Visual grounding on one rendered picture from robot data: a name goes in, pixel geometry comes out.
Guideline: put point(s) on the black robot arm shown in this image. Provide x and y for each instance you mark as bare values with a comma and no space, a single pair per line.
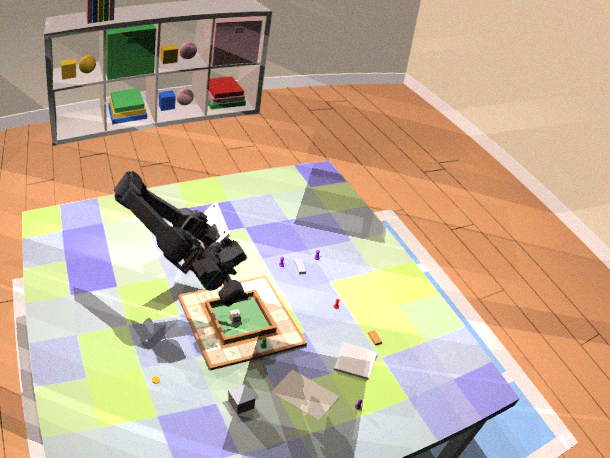
180,241

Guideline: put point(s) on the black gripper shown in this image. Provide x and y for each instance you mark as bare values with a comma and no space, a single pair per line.
232,290

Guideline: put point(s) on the orange rectangular block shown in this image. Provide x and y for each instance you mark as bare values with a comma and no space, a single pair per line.
374,337

